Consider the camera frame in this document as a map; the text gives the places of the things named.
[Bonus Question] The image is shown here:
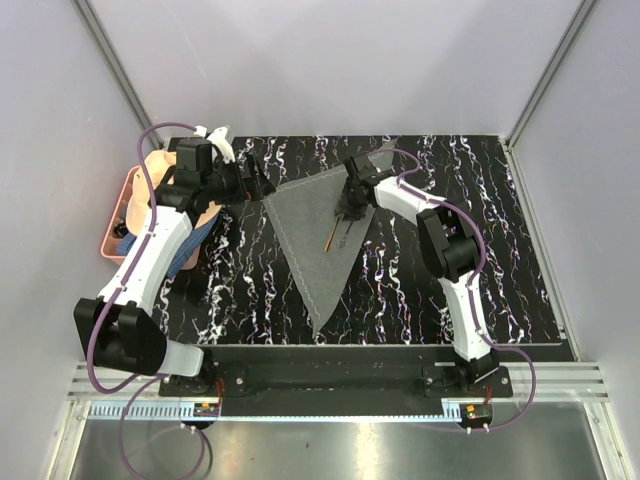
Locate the aluminium frame post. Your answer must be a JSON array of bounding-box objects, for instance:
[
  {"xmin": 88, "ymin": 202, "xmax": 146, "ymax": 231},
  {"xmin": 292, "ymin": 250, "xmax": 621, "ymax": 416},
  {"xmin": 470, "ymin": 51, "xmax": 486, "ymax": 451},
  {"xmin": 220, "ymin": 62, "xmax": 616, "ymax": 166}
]
[
  {"xmin": 70, "ymin": 0, "xmax": 153, "ymax": 130},
  {"xmin": 505, "ymin": 0, "xmax": 599, "ymax": 149}
]

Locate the right aluminium frame post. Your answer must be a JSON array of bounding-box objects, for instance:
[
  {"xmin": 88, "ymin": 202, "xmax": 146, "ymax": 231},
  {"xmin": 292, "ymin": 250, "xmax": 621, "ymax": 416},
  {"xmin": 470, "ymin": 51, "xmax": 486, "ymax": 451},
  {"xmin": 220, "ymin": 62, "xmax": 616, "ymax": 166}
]
[{"xmin": 505, "ymin": 0, "xmax": 599, "ymax": 149}]

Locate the pink plastic bin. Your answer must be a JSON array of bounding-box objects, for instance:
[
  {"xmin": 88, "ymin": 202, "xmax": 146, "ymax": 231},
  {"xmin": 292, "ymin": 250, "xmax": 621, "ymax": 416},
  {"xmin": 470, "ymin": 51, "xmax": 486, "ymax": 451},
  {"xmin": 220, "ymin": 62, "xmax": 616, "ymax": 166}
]
[{"xmin": 99, "ymin": 167, "xmax": 141, "ymax": 266}]

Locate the peach bucket hat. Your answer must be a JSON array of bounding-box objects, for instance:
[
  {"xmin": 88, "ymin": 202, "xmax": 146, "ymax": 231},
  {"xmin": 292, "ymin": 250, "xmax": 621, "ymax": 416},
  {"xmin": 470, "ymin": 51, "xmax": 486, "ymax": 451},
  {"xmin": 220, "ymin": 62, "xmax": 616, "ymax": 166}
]
[{"xmin": 125, "ymin": 150, "xmax": 222, "ymax": 236}]

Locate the blue cloth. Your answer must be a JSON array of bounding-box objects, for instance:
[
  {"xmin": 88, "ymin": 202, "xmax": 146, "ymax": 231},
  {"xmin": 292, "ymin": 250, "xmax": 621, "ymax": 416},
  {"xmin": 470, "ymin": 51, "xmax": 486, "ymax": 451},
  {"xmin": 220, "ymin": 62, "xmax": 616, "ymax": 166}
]
[{"xmin": 116, "ymin": 217, "xmax": 217, "ymax": 278}]

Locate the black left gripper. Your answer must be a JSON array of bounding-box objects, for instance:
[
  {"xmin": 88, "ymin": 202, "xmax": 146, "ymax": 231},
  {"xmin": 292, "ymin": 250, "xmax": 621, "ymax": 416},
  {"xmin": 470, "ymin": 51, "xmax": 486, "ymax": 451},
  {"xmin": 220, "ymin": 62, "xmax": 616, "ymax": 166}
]
[{"xmin": 202, "ymin": 151, "xmax": 275, "ymax": 206}]

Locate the dark iridescent fork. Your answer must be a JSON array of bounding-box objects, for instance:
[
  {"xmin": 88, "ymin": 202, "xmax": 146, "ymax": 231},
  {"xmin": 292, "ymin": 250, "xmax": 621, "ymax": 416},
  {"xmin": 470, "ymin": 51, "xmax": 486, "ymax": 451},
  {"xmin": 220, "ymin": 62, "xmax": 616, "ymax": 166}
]
[{"xmin": 338, "ymin": 220, "xmax": 354, "ymax": 248}]

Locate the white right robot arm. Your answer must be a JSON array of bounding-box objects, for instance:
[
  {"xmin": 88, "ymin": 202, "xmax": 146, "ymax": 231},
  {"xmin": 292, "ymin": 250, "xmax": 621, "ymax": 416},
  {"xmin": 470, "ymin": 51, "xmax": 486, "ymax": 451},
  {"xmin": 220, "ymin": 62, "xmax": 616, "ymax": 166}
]
[{"xmin": 338, "ymin": 153, "xmax": 499, "ymax": 397}]

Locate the grey cloth napkin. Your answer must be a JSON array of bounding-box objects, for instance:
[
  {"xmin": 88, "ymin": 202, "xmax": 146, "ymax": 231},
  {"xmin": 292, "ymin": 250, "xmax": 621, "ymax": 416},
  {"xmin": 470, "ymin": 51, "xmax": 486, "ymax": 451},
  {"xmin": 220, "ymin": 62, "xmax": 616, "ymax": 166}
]
[{"xmin": 264, "ymin": 136, "xmax": 395, "ymax": 344}]

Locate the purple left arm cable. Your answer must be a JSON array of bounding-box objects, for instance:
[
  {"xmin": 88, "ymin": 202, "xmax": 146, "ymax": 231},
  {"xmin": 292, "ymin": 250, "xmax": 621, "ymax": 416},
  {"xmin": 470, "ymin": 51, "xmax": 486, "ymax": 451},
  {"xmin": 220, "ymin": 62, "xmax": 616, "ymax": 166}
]
[{"xmin": 85, "ymin": 122, "xmax": 214, "ymax": 480}]

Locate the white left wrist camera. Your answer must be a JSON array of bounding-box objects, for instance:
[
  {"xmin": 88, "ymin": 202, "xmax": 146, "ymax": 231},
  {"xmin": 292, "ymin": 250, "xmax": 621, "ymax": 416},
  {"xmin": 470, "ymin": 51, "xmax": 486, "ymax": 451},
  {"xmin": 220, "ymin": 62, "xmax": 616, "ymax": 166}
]
[{"xmin": 194, "ymin": 125, "xmax": 236, "ymax": 164}]

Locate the gold spoon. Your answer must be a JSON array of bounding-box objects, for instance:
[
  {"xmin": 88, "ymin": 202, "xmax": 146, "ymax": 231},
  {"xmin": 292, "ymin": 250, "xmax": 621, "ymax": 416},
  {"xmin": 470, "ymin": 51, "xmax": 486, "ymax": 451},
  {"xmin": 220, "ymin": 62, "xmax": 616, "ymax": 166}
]
[{"xmin": 324, "ymin": 216, "xmax": 342, "ymax": 253}]

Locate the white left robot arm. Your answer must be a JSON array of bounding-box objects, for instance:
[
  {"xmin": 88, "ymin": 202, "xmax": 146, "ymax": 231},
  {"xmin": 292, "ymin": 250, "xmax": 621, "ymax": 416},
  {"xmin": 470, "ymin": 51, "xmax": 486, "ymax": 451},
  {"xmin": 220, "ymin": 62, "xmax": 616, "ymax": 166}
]
[{"xmin": 73, "ymin": 137, "xmax": 275, "ymax": 396}]

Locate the left aluminium frame post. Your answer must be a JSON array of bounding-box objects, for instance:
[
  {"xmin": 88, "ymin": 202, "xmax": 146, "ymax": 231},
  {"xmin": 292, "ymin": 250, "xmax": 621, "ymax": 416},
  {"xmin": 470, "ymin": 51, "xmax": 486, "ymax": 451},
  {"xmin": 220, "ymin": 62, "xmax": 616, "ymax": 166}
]
[{"xmin": 70, "ymin": 0, "xmax": 153, "ymax": 130}]

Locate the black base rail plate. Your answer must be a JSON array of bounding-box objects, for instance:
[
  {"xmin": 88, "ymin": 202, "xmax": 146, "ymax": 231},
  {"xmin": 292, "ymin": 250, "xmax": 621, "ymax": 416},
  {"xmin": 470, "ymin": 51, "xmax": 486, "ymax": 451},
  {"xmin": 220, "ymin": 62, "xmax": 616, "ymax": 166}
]
[{"xmin": 159, "ymin": 345, "xmax": 513, "ymax": 421}]

